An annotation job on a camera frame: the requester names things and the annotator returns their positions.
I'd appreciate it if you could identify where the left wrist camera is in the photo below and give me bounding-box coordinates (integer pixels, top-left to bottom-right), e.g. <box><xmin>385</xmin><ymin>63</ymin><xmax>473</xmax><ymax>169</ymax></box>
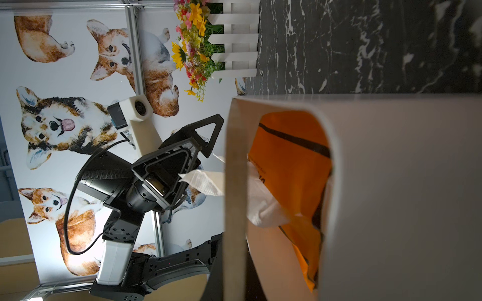
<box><xmin>107</xmin><ymin>94</ymin><xmax>163</xmax><ymax>157</ymax></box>

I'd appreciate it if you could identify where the aluminium frame post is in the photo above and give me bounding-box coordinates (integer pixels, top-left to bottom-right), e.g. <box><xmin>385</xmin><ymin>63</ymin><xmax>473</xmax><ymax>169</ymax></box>
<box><xmin>123</xmin><ymin>1</ymin><xmax>146</xmax><ymax>95</ymax></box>

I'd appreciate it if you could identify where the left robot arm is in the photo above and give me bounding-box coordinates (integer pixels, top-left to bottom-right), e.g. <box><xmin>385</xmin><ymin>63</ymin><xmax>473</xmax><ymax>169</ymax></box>
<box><xmin>73</xmin><ymin>114</ymin><xmax>224</xmax><ymax>300</ymax></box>

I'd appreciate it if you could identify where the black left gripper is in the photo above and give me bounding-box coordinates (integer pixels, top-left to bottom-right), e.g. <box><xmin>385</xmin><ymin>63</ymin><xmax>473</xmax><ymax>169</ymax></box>
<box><xmin>77</xmin><ymin>114</ymin><xmax>224</xmax><ymax>214</ymax></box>

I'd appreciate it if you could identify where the orange tissue pack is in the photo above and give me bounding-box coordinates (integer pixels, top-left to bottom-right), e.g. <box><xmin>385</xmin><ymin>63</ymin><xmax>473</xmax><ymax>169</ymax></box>
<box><xmin>247</xmin><ymin>111</ymin><xmax>332</xmax><ymax>291</ymax></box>

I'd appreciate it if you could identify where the colourful flowers white fence planter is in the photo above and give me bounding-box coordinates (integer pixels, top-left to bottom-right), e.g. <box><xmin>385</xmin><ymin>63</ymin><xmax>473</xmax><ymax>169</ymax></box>
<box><xmin>172</xmin><ymin>0</ymin><xmax>261</xmax><ymax>102</ymax></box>

